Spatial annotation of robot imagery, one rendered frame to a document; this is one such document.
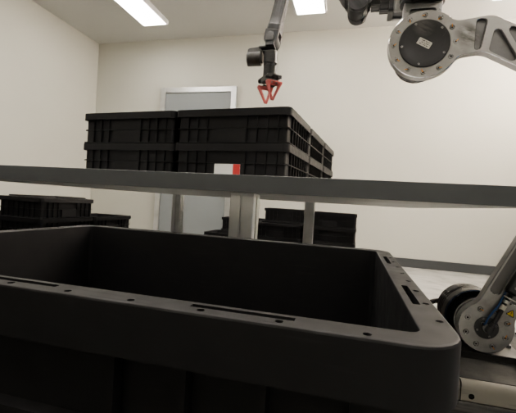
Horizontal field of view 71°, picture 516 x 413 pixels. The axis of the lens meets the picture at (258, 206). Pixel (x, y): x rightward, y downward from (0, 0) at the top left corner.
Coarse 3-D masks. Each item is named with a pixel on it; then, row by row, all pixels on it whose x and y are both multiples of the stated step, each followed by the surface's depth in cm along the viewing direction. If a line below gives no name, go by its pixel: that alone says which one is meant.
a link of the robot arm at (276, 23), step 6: (276, 0) 150; (282, 0) 149; (288, 0) 151; (276, 6) 149; (282, 6) 148; (276, 12) 149; (282, 12) 148; (270, 18) 149; (276, 18) 148; (282, 18) 148; (270, 24) 148; (276, 24) 147; (282, 24) 149; (270, 30) 147; (276, 30) 146; (282, 30) 151; (264, 36) 147; (276, 36) 146; (276, 42) 147; (276, 48) 151
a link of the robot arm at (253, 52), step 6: (270, 36) 145; (270, 42) 146; (252, 48) 150; (258, 48) 149; (264, 48) 149; (270, 48) 148; (252, 54) 148; (258, 54) 147; (252, 60) 148; (258, 60) 148
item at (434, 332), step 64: (0, 256) 37; (64, 256) 45; (128, 256) 48; (192, 256) 45; (256, 256) 43; (320, 256) 41; (384, 256) 35; (0, 320) 17; (64, 320) 16; (128, 320) 15; (192, 320) 15; (256, 320) 14; (320, 320) 14; (384, 320) 27; (0, 384) 18; (64, 384) 17; (128, 384) 17; (192, 384) 16; (256, 384) 15; (320, 384) 13; (384, 384) 13; (448, 384) 13
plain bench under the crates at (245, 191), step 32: (160, 192) 176; (192, 192) 119; (224, 192) 90; (256, 192) 81; (288, 192) 79; (320, 192) 77; (352, 192) 76; (384, 192) 74; (416, 192) 72; (448, 192) 71; (480, 192) 70; (512, 192) 68; (256, 224) 90
